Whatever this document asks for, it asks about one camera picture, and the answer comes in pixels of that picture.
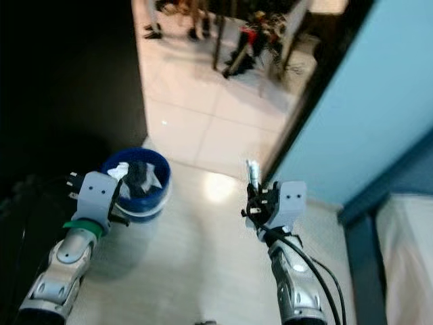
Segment dark door frame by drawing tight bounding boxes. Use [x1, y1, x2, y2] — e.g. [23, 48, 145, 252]
[267, 0, 376, 177]

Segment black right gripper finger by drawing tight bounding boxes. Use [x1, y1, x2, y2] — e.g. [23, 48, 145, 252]
[241, 181, 262, 218]

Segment red and black bag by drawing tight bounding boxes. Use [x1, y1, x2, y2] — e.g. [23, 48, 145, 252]
[223, 10, 288, 79]

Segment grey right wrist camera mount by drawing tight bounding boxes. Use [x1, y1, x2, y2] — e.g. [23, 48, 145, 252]
[271, 181, 308, 229]

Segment white crumpled paper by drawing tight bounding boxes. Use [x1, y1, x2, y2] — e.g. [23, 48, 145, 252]
[107, 161, 135, 182]

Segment blue waste bin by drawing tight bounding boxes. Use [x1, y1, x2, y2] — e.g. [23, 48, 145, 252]
[101, 148, 173, 223]

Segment standing person legs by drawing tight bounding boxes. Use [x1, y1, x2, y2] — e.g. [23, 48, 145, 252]
[142, 0, 163, 39]
[189, 0, 210, 35]

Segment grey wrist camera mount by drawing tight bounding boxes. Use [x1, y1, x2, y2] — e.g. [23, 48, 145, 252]
[271, 181, 308, 229]
[76, 171, 120, 229]

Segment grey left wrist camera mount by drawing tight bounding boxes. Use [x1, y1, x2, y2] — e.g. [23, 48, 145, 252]
[76, 171, 120, 229]

